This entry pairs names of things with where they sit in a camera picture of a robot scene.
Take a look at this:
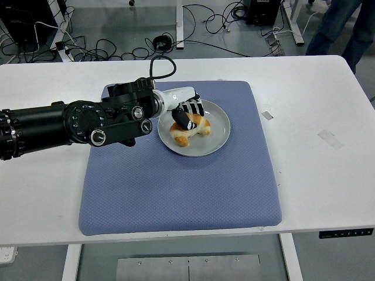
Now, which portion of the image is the white desk leg with foot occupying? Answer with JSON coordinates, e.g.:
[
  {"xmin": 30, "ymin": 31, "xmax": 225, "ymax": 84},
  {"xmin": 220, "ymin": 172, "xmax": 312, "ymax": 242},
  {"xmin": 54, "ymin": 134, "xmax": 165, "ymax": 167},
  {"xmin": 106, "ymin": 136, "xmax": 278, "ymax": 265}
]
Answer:
[{"xmin": 281, "ymin": 0, "xmax": 305, "ymax": 46}]

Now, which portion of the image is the blue quilted mat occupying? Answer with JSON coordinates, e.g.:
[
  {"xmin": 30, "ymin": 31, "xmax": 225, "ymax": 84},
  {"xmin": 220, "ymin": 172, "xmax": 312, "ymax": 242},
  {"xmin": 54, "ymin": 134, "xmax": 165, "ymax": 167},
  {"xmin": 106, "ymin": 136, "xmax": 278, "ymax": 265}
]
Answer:
[{"xmin": 78, "ymin": 80, "xmax": 284, "ymax": 237}]

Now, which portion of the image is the grey round plate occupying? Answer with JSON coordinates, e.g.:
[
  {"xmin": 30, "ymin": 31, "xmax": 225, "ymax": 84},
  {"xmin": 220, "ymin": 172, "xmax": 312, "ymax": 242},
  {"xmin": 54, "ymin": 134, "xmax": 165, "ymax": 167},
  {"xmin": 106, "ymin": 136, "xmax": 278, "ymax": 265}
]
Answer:
[{"xmin": 157, "ymin": 98, "xmax": 231, "ymax": 158}]

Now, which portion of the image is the white desk leg with cables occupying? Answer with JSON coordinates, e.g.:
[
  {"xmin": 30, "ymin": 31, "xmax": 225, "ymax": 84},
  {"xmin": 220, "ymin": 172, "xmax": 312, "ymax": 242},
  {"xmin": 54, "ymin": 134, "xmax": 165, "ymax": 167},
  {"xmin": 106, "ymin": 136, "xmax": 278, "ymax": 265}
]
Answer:
[{"xmin": 48, "ymin": 0, "xmax": 74, "ymax": 63}]

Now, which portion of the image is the large clear tape piece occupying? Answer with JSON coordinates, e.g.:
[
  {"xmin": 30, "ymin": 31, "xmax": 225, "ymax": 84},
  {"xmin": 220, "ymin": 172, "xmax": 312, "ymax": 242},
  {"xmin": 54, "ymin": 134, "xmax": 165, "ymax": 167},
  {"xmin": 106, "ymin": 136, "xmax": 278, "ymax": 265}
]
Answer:
[{"xmin": 317, "ymin": 129, "xmax": 345, "ymax": 151}]

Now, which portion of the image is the white desk leg straight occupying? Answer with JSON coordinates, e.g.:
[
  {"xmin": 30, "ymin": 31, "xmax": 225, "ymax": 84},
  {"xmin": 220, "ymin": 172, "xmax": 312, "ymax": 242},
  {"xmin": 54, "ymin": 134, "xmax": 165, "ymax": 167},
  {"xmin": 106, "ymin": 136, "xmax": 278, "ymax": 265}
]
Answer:
[{"xmin": 175, "ymin": 0, "xmax": 185, "ymax": 50}]

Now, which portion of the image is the white power strip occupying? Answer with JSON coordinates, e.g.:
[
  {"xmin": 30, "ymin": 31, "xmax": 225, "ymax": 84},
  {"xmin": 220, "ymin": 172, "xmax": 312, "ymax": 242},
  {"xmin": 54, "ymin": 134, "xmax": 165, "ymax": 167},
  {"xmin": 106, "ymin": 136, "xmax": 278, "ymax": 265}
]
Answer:
[{"xmin": 0, "ymin": 246, "xmax": 18, "ymax": 264}]

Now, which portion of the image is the long black floor cable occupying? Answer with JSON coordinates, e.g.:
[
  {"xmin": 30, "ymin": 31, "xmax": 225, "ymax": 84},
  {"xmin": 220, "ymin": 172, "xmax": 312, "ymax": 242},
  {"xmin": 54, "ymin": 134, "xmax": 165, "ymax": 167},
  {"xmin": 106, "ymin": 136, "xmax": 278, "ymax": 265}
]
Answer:
[{"xmin": 117, "ymin": 40, "xmax": 275, "ymax": 59}]

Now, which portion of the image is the white floor cable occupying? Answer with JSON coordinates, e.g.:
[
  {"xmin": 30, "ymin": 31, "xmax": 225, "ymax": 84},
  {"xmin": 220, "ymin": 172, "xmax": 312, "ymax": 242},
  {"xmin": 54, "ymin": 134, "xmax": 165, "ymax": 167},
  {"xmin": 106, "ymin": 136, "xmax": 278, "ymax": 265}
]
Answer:
[{"xmin": 33, "ymin": 20, "xmax": 81, "ymax": 49}]

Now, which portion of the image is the black table control panel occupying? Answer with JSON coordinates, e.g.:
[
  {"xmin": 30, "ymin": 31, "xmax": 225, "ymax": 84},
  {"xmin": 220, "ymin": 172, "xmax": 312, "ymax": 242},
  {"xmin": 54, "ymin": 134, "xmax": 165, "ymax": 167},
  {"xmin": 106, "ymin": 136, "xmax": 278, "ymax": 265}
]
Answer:
[{"xmin": 318, "ymin": 228, "xmax": 375, "ymax": 240}]

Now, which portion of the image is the coiled black cable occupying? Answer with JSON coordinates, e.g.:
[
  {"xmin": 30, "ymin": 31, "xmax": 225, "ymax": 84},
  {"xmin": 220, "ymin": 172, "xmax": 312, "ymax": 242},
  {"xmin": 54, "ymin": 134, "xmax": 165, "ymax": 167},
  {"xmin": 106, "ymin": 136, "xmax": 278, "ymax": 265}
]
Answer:
[{"xmin": 152, "ymin": 34, "xmax": 173, "ymax": 51}]

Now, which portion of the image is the small black computer case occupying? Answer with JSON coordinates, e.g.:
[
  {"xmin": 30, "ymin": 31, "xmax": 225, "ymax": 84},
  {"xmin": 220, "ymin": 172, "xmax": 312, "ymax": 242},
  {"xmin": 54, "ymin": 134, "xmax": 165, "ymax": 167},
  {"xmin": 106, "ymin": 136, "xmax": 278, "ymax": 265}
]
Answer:
[{"xmin": 245, "ymin": 0, "xmax": 281, "ymax": 26}]

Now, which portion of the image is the croissant bread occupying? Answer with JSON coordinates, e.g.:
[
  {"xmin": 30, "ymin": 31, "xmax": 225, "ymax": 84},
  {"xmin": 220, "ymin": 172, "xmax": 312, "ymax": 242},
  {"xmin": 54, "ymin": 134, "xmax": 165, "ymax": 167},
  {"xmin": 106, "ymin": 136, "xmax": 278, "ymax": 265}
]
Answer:
[{"xmin": 170, "ymin": 112, "xmax": 212, "ymax": 147}]

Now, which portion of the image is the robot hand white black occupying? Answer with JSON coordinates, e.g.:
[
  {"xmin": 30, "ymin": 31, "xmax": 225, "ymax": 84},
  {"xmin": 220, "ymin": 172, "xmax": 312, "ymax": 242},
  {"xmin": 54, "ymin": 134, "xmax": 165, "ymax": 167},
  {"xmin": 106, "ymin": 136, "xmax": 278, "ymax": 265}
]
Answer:
[{"xmin": 161, "ymin": 86, "xmax": 206, "ymax": 131}]

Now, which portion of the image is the grey metal pedal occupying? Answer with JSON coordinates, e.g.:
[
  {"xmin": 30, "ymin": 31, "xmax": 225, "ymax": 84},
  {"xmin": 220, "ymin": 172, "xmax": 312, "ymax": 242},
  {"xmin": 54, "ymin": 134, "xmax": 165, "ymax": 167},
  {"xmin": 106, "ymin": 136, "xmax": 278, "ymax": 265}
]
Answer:
[{"xmin": 265, "ymin": 30, "xmax": 285, "ymax": 56}]

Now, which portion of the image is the large black computer case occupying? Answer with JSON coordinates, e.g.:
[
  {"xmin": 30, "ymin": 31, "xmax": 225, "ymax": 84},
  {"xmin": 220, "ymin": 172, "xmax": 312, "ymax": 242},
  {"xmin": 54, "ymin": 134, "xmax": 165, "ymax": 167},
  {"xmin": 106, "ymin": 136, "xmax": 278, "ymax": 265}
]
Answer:
[{"xmin": 0, "ymin": 0, "xmax": 59, "ymax": 45}]

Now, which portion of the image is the person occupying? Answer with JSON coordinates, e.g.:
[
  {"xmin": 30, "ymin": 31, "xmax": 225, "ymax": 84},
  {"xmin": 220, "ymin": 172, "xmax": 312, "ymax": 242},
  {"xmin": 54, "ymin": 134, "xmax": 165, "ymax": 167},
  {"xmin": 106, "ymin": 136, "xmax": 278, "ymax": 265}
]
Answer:
[{"xmin": 305, "ymin": 0, "xmax": 375, "ymax": 76}]

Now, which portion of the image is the white table leg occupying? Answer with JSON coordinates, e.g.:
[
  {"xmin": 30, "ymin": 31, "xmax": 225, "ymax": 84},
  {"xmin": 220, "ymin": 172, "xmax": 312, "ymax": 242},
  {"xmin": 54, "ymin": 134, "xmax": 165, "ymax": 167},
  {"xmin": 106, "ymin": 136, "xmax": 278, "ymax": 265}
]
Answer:
[
  {"xmin": 61, "ymin": 244, "xmax": 83, "ymax": 281},
  {"xmin": 278, "ymin": 233, "xmax": 304, "ymax": 281}
]

